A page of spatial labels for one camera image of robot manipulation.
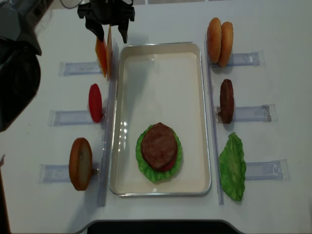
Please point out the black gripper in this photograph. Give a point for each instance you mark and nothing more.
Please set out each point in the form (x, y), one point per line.
(112, 12)

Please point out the orange cheese slice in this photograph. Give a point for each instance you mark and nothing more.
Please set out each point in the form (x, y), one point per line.
(101, 52)
(109, 53)

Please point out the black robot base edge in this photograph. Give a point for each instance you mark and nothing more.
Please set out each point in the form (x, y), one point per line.
(161, 227)

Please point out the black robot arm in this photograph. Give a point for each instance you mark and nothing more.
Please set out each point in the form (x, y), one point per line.
(19, 47)

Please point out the clear cheese holder strip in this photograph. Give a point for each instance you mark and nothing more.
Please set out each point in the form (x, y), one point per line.
(78, 68)

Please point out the red upright tomato slice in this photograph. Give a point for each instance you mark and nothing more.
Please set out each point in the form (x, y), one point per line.
(95, 103)

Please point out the clear tomato holder strip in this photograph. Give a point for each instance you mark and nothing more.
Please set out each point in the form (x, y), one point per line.
(64, 118)

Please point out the brown meat patty on stack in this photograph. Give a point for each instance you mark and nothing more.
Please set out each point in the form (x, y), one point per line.
(159, 146)

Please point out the brown upright meat patty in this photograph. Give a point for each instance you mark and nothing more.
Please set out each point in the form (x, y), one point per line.
(226, 101)

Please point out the red tomato slice on stack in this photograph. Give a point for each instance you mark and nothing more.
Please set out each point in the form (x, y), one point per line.
(168, 166)

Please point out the green lettuce leaf on stack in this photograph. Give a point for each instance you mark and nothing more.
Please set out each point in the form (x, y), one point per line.
(146, 168)

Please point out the green upright lettuce leaf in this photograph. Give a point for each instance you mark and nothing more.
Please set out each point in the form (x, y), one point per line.
(232, 168)

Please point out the clear lettuce holder strip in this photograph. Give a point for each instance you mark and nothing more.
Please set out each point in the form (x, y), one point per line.
(271, 170)

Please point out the white rectangular metal tray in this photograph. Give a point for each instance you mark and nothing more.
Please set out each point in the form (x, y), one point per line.
(160, 83)

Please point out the sesame bun top upright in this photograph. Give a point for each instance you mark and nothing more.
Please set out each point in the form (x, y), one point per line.
(214, 36)

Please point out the plain bun slice upright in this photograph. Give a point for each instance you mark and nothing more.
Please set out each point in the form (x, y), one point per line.
(226, 43)

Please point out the upright bun slice left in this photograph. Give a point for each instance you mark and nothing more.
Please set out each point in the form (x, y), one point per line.
(80, 164)

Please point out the clear right bun holder strip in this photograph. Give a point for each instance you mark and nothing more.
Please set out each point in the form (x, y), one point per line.
(246, 59)

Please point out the clear bun holder strip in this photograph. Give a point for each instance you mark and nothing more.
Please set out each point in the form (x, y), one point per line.
(53, 173)
(246, 59)

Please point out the clear left bun holder strip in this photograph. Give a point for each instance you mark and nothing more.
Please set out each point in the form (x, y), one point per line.
(53, 173)

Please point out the clear patty holder strip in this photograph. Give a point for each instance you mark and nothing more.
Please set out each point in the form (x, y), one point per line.
(262, 113)

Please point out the clear left long acrylic rail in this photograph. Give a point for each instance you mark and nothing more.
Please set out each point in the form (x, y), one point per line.
(109, 128)

